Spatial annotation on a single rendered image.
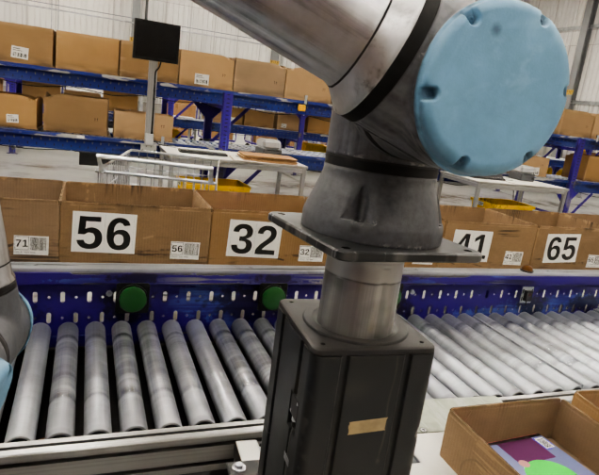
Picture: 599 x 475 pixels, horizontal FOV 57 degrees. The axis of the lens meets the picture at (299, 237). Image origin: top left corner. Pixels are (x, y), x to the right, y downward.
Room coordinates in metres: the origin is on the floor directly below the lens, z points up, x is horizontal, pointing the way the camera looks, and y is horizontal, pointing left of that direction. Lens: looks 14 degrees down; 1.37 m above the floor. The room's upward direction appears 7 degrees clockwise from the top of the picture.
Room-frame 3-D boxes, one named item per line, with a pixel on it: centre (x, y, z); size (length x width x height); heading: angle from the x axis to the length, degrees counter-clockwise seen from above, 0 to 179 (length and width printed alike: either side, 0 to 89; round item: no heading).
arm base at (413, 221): (0.74, -0.09, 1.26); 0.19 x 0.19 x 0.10
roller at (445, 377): (1.42, -0.37, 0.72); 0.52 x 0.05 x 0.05; 22
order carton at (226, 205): (1.71, 0.12, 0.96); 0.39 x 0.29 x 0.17; 112
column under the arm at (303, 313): (0.74, -0.09, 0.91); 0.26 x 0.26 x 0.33; 19
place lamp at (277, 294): (1.51, 0.05, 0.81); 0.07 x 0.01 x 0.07; 112
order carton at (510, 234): (2.01, -0.60, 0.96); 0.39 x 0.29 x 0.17; 112
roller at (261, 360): (1.25, 0.05, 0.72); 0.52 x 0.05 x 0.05; 22
